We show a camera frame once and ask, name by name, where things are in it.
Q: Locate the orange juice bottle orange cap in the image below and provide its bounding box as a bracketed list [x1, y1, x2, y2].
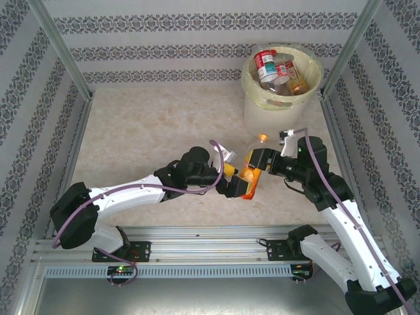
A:
[238, 133, 272, 201]

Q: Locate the clear bottle red white label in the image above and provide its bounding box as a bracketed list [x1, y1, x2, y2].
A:
[254, 41, 295, 96]

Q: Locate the white ribbed waste bin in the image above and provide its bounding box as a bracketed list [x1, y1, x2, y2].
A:
[242, 42, 324, 142]

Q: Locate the right controller circuit board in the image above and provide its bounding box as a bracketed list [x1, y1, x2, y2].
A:
[291, 264, 314, 280]

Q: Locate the controller circuit board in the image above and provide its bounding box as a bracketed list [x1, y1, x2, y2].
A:
[107, 264, 136, 276]
[291, 264, 314, 280]

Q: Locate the grey metal sheet panel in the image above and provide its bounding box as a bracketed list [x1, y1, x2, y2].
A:
[19, 277, 404, 315]

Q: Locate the left controller circuit board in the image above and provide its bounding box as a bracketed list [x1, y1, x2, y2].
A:
[107, 264, 136, 276]

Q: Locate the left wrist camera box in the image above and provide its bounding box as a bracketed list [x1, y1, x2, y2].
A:
[216, 146, 238, 163]

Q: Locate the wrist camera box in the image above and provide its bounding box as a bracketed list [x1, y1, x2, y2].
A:
[216, 146, 238, 163]
[278, 129, 301, 157]

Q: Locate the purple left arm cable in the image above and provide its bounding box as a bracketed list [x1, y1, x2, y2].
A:
[51, 140, 226, 287]

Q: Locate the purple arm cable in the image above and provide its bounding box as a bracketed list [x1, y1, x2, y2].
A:
[293, 127, 417, 315]
[51, 140, 226, 287]

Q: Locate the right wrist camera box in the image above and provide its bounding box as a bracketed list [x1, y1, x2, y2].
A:
[278, 129, 301, 157]

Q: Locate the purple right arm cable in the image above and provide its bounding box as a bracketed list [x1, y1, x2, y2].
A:
[293, 127, 417, 315]

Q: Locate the aluminium side rail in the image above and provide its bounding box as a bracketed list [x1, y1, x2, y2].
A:
[320, 93, 375, 237]
[45, 94, 96, 240]

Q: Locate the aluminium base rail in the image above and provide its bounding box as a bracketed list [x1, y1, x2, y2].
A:
[31, 224, 393, 263]

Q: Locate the slotted grey cable duct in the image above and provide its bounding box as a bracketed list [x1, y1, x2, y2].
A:
[44, 263, 293, 279]

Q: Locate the aluminium frame post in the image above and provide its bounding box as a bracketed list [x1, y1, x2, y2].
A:
[26, 0, 95, 101]
[318, 0, 384, 101]

